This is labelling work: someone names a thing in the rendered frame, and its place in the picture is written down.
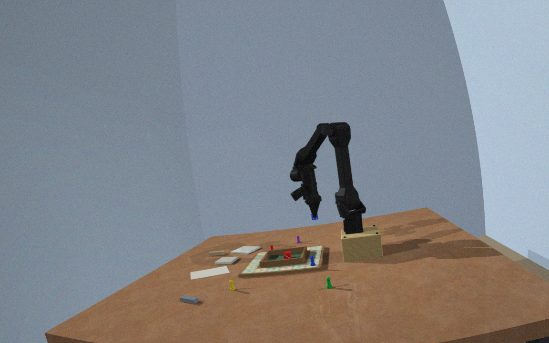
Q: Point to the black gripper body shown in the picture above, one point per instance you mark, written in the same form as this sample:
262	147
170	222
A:
313	195

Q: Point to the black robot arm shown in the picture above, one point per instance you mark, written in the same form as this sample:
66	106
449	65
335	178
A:
346	198

